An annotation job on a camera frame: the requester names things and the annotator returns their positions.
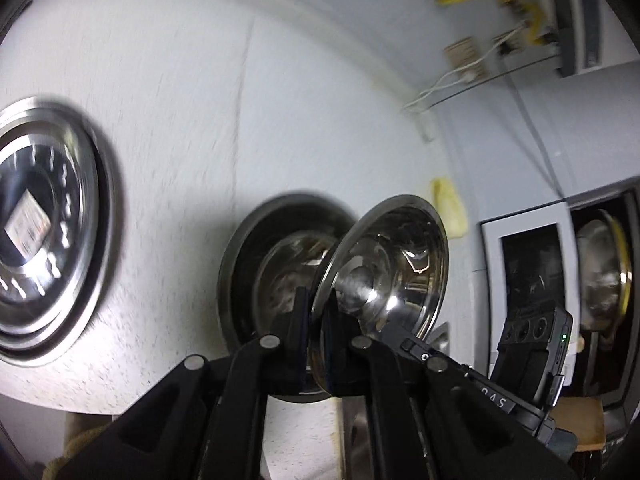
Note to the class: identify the wooden board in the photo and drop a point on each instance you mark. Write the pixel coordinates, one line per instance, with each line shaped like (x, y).
(580, 420)

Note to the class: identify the beige wall socket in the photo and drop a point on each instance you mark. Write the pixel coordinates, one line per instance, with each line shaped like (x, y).
(462, 55)

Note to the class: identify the small steel bowl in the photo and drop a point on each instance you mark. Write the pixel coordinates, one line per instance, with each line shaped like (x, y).
(395, 260)
(290, 270)

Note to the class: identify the small labelled steel plate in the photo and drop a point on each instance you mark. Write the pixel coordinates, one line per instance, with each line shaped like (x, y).
(35, 220)

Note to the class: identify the beige cloth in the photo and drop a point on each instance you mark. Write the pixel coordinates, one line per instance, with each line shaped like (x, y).
(75, 450)

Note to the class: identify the white microwave oven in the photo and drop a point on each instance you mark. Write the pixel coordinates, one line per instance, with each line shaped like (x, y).
(530, 270)

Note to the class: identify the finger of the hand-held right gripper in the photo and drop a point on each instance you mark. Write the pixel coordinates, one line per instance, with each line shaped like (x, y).
(412, 345)

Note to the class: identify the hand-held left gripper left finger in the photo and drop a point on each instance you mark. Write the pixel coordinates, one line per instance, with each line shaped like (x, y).
(240, 375)

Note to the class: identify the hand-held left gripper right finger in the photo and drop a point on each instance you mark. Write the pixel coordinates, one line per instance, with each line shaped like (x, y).
(350, 360)

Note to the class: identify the napa cabbage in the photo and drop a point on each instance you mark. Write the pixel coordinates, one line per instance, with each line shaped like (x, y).
(450, 205)

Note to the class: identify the large steel bowl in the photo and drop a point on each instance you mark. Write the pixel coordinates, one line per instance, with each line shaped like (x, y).
(240, 280)

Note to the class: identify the large labelled steel plate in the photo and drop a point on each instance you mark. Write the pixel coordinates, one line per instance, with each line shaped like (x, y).
(118, 200)

